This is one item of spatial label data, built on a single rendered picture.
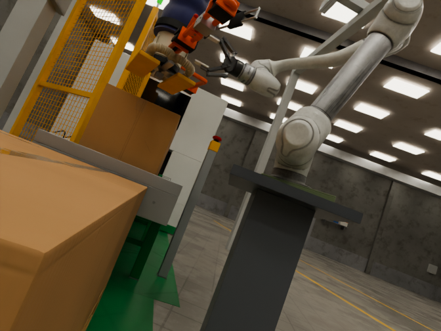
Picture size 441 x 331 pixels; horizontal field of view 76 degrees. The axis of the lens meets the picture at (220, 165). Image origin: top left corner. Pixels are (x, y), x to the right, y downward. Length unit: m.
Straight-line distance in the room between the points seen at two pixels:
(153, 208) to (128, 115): 0.49
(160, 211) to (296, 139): 0.74
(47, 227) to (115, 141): 1.33
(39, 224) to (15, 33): 2.33
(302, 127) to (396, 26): 0.52
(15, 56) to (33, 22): 0.27
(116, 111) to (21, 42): 1.09
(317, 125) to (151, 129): 0.83
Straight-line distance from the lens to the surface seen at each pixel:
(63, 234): 0.18
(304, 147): 1.03
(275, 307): 1.23
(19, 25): 2.50
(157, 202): 1.40
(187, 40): 1.31
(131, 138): 1.49
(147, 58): 1.37
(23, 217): 0.19
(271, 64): 1.52
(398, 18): 1.31
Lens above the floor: 0.59
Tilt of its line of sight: 8 degrees up
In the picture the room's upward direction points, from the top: 22 degrees clockwise
